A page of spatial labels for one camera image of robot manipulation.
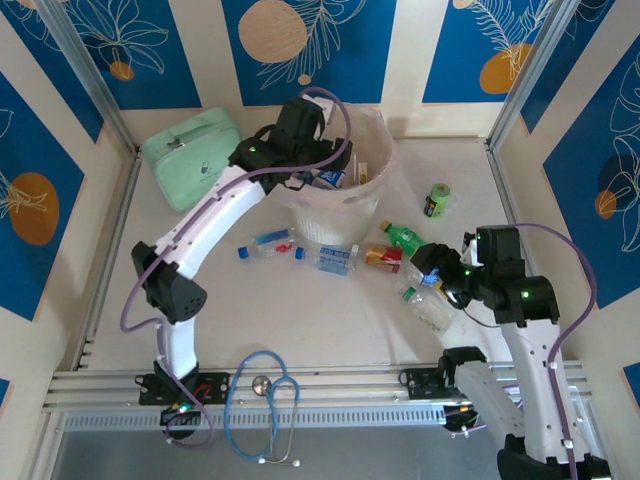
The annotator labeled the aluminium rail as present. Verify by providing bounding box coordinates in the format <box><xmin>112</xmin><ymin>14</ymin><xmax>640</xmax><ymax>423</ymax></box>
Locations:
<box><xmin>69</xmin><ymin>149</ymin><xmax>144</xmax><ymax>371</ymax></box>
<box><xmin>42</xmin><ymin>367</ymin><xmax>586</xmax><ymax>411</ymax></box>
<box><xmin>484</xmin><ymin>139</ymin><xmax>569</xmax><ymax>361</ymax></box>

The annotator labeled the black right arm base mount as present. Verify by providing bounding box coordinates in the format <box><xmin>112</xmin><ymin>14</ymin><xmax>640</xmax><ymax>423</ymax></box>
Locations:
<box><xmin>402</xmin><ymin>367</ymin><xmax>499</xmax><ymax>434</ymax></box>

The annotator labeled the blue stethoscope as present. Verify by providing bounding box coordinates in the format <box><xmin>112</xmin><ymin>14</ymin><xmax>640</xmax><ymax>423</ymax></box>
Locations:
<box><xmin>222</xmin><ymin>349</ymin><xmax>304</xmax><ymax>469</ymax></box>

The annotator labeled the clear bottle red blue print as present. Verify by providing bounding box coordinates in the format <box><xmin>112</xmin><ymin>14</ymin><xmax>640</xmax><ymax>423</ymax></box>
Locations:
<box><xmin>237</xmin><ymin>228</ymin><xmax>296</xmax><ymax>260</ymax></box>

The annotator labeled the soda water bottle blue cap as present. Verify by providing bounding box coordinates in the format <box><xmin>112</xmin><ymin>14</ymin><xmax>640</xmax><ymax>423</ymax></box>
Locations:
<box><xmin>293</xmin><ymin>244</ymin><xmax>359</xmax><ymax>276</ymax></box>

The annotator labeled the aluminium frame post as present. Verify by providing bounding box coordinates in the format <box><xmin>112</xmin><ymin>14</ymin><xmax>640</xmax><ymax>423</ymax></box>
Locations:
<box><xmin>487</xmin><ymin>0</ymin><xmax>584</xmax><ymax>151</ymax></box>
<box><xmin>37</xmin><ymin>0</ymin><xmax>141</xmax><ymax>156</ymax></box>

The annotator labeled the aluminium front rail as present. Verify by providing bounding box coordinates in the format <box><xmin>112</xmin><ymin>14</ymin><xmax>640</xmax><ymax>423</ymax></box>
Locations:
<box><xmin>42</xmin><ymin>367</ymin><xmax>586</xmax><ymax>411</ymax></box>

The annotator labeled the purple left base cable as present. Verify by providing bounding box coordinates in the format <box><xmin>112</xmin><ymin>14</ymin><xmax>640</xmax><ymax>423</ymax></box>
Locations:
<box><xmin>157</xmin><ymin>369</ymin><xmax>217</xmax><ymax>449</ymax></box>

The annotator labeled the white ribbed waste bin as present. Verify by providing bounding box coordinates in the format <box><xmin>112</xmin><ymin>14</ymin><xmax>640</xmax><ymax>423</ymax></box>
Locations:
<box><xmin>279</xmin><ymin>104</ymin><xmax>396</xmax><ymax>246</ymax></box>

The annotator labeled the grey slotted cable duct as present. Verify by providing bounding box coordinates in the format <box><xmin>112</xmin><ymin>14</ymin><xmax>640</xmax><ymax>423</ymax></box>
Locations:
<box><xmin>62</xmin><ymin>404</ymin><xmax>449</xmax><ymax>432</ymax></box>

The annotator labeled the aluminium left side rail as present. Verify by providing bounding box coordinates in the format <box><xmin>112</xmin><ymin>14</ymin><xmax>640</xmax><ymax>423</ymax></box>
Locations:
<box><xmin>69</xmin><ymin>149</ymin><xmax>144</xmax><ymax>371</ymax></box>

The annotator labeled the clear bottle blue label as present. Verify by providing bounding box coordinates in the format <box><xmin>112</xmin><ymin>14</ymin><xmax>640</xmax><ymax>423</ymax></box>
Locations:
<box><xmin>407</xmin><ymin>267</ymin><xmax>444</xmax><ymax>289</ymax></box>

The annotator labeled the blue label blue cap bottle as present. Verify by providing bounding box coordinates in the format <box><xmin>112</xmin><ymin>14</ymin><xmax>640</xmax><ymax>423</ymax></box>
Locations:
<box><xmin>312</xmin><ymin>168</ymin><xmax>349</xmax><ymax>190</ymax></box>

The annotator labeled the aluminium left frame post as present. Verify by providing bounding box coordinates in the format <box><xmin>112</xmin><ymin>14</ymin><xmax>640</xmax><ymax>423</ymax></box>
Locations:
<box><xmin>37</xmin><ymin>0</ymin><xmax>141</xmax><ymax>156</ymax></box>

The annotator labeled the aluminium right frame post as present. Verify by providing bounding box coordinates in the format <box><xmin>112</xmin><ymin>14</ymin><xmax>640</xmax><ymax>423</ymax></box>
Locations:
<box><xmin>487</xmin><ymin>0</ymin><xmax>584</xmax><ymax>151</ymax></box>

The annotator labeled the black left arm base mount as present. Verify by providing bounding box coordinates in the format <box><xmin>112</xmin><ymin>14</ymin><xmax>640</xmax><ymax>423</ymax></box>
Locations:
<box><xmin>137</xmin><ymin>369</ymin><xmax>234</xmax><ymax>441</ymax></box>

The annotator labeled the grey metal panel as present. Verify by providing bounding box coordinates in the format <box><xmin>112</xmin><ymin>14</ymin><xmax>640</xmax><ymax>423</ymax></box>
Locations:
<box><xmin>49</xmin><ymin>427</ymin><xmax>596</xmax><ymax>480</ymax></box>

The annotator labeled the aluminium right side rail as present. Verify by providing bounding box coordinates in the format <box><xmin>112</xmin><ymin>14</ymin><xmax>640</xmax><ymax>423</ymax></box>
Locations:
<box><xmin>484</xmin><ymin>139</ymin><xmax>569</xmax><ymax>361</ymax></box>

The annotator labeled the clear plastic bin liner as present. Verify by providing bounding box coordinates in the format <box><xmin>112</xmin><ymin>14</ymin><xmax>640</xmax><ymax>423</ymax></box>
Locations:
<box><xmin>277</xmin><ymin>102</ymin><xmax>399</xmax><ymax>221</ymax></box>

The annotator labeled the red gold label bottle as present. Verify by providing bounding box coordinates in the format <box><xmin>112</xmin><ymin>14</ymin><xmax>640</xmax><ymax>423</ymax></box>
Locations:
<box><xmin>352</xmin><ymin>242</ymin><xmax>405</xmax><ymax>275</ymax></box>

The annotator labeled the short green bottle black label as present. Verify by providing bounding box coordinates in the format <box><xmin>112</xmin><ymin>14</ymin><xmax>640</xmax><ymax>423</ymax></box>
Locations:
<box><xmin>423</xmin><ymin>182</ymin><xmax>459</xmax><ymax>219</ymax></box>

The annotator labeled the clear bottle green cap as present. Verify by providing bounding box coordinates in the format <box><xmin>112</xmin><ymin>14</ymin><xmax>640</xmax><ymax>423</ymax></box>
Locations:
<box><xmin>394</xmin><ymin>279</ymin><xmax>459</xmax><ymax>335</ymax></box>

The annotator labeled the mint green zip pouch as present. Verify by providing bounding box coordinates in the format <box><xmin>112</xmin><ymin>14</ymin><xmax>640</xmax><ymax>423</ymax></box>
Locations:
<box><xmin>139</xmin><ymin>107</ymin><xmax>251</xmax><ymax>214</ymax></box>

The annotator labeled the clear rectangular plastic bottle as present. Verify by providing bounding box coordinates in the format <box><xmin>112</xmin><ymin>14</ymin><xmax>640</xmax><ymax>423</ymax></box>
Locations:
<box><xmin>349</xmin><ymin>154</ymin><xmax>371</xmax><ymax>186</ymax></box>

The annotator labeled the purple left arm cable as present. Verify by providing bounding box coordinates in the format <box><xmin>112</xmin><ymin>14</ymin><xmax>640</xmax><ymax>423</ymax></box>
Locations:
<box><xmin>121</xmin><ymin>87</ymin><xmax>351</xmax><ymax>351</ymax></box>

